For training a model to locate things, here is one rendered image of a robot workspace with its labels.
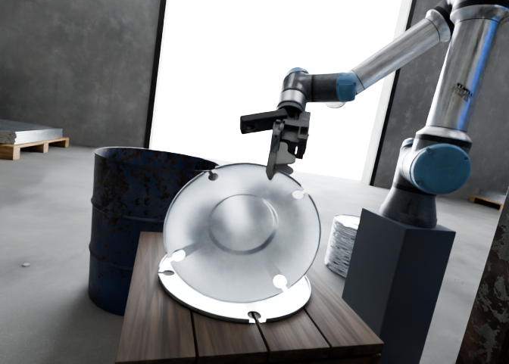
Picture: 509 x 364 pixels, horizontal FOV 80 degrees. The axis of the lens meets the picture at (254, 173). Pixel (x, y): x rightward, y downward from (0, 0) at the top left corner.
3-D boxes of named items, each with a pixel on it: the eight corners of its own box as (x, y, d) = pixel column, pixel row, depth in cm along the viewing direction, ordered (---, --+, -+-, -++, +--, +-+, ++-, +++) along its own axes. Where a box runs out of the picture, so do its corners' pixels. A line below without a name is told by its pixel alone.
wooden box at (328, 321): (124, 359, 77) (139, 231, 72) (263, 350, 88) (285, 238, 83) (86, 598, 39) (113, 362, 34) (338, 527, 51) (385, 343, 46)
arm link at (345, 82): (355, 76, 83) (315, 79, 86) (357, 67, 72) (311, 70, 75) (354, 106, 84) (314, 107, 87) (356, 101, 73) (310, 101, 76)
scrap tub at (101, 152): (101, 255, 127) (113, 143, 120) (201, 262, 136) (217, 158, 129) (58, 319, 87) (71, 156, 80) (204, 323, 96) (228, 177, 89)
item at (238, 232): (143, 200, 60) (142, 197, 59) (267, 147, 69) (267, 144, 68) (204, 342, 44) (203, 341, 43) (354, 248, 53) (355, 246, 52)
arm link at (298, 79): (313, 63, 80) (282, 65, 82) (309, 88, 73) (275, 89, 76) (314, 88, 86) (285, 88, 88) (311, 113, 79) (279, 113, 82)
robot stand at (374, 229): (332, 336, 100) (361, 206, 94) (375, 333, 106) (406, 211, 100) (367, 381, 84) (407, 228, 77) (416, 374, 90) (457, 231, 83)
